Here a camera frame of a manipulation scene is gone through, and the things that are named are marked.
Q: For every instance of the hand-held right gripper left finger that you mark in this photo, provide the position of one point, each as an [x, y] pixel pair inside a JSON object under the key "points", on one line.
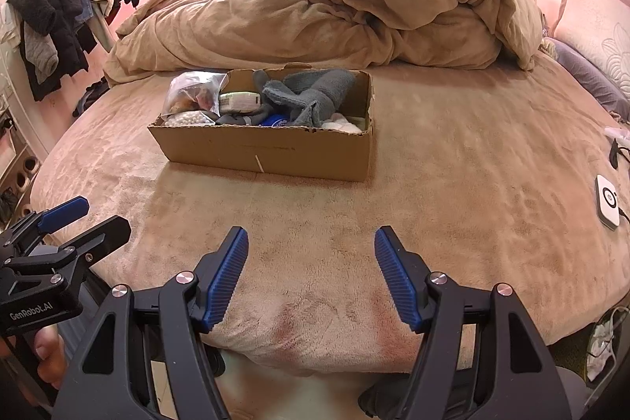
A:
{"points": [[226, 277]]}

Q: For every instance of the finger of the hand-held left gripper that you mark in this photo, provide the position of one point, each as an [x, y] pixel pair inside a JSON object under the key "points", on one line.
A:
{"points": [[103, 233], [64, 211]]}

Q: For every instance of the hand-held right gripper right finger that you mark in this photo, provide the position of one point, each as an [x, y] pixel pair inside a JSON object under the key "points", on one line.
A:
{"points": [[398, 277]]}

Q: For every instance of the cardboard box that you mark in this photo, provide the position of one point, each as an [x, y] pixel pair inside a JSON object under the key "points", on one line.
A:
{"points": [[261, 149]]}

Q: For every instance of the blue tissue packet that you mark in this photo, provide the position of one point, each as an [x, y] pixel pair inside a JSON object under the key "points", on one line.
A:
{"points": [[273, 121]]}

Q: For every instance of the clear zip bag of snacks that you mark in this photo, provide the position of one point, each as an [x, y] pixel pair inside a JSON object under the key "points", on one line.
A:
{"points": [[192, 95]]}

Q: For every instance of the white socks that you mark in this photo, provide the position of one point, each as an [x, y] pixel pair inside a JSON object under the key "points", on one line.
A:
{"points": [[339, 122]]}

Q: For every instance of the person's left hand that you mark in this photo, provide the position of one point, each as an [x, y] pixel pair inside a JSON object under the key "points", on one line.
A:
{"points": [[51, 358]]}

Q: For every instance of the beige storage rack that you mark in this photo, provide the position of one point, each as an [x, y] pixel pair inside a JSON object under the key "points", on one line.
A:
{"points": [[19, 174]]}

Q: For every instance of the person's left black slipper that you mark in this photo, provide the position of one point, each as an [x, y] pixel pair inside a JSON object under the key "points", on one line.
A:
{"points": [[215, 361]]}

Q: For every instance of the person's black slipper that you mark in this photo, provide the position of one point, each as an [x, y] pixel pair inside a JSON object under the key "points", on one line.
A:
{"points": [[393, 395], [215, 361]]}

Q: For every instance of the person's right black slipper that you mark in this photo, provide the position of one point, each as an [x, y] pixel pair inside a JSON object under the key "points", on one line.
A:
{"points": [[393, 395]]}

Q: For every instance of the dark backpack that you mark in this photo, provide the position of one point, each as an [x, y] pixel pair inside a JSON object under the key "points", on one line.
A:
{"points": [[93, 95]]}

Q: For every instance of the brown bed blanket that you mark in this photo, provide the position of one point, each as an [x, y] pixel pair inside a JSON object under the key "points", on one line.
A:
{"points": [[443, 154]]}

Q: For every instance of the grey hanging garment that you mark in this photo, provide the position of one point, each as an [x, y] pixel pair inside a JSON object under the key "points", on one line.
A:
{"points": [[39, 51]]}

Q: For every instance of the black hanging jacket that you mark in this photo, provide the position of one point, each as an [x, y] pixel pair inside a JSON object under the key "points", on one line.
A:
{"points": [[54, 2]]}

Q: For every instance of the white plastic bag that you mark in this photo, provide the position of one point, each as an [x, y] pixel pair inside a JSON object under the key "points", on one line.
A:
{"points": [[600, 346]]}

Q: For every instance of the white square device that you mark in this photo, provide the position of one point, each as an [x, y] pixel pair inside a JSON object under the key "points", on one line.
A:
{"points": [[609, 203]]}

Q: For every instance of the clear plastic bag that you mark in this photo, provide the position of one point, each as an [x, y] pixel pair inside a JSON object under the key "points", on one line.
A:
{"points": [[617, 132]]}

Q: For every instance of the purple pillow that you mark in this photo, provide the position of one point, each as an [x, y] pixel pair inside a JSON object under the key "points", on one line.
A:
{"points": [[590, 75]]}

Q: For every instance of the cream floral pillow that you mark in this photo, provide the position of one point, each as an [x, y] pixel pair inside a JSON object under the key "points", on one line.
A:
{"points": [[600, 26]]}

